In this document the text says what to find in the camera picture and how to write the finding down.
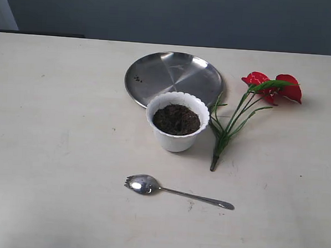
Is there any red artificial flower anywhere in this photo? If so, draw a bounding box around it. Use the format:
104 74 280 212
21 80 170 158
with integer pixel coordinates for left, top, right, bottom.
209 72 303 171

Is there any round stainless steel plate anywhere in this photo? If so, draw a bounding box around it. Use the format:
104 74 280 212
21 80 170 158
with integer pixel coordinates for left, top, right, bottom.
124 52 225 108

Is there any dark brown potting soil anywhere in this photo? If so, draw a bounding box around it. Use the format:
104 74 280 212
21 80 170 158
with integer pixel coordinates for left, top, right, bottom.
152 104 201 136

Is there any stainless steel spork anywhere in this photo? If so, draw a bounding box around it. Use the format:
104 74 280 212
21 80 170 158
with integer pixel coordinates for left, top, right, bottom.
124 174 235 210

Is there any white scalloped plastic pot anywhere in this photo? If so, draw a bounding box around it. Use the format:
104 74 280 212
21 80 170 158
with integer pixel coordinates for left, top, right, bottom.
146 92 210 153

